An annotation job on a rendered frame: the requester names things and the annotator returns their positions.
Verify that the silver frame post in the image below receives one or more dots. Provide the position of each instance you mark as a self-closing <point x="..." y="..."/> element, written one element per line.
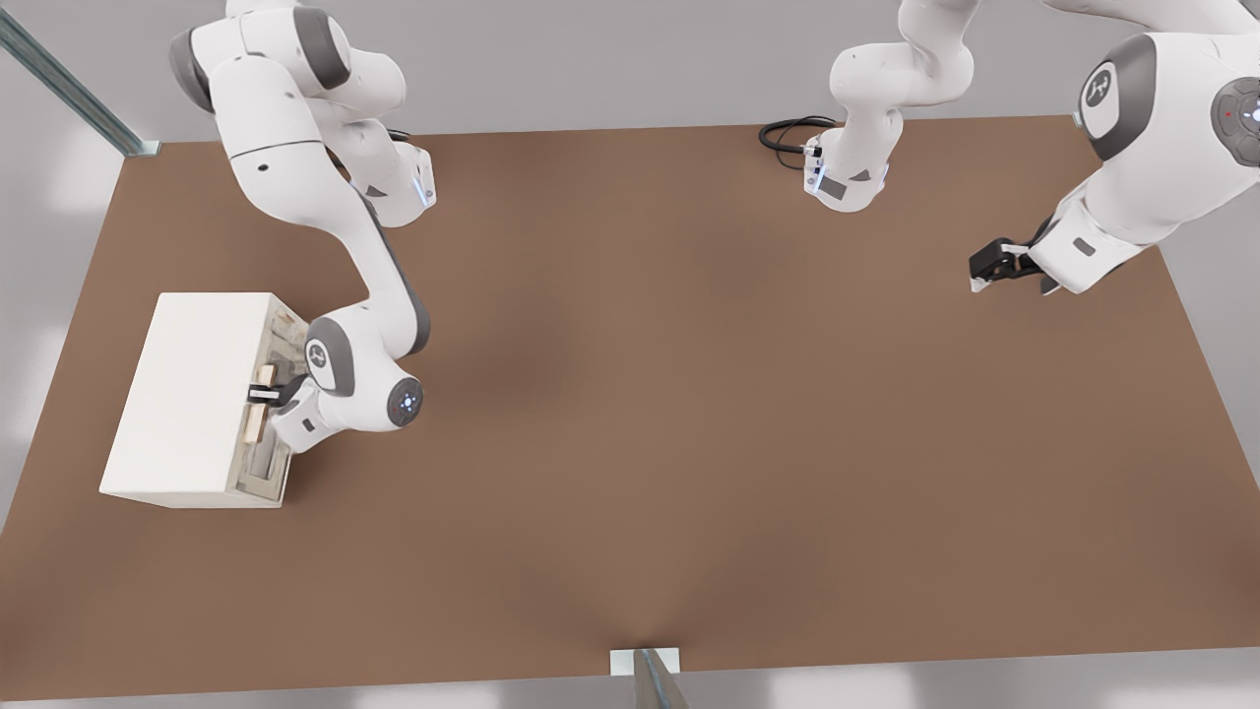
<point x="69" y="89"/>
<point x="652" y="675"/>

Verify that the white oven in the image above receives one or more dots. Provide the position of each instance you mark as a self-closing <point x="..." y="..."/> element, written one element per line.
<point x="187" y="394"/>

